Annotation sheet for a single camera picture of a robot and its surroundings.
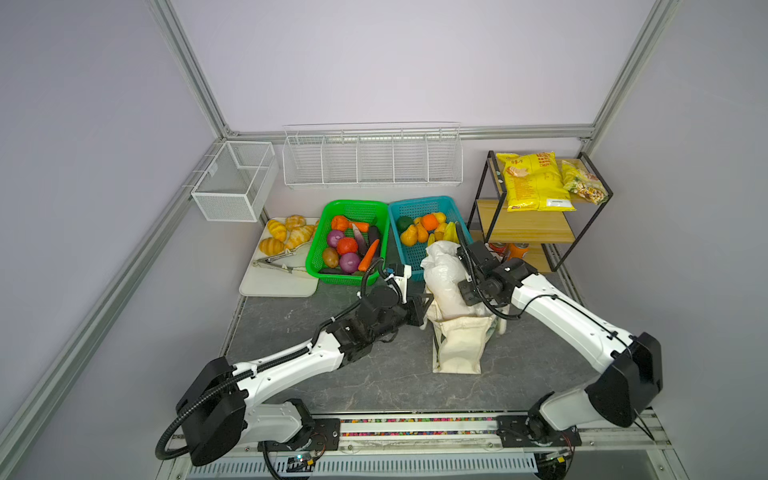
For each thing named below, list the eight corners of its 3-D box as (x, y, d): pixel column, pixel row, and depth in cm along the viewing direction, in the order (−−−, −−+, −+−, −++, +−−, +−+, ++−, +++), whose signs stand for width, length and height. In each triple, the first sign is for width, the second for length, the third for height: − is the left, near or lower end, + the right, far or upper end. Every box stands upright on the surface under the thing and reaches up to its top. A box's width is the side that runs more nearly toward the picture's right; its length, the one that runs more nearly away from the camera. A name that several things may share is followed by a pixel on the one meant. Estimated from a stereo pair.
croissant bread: (258, 255, 111) (256, 251, 109) (264, 241, 115) (261, 237, 113) (282, 255, 111) (280, 251, 109) (286, 241, 115) (284, 237, 113)
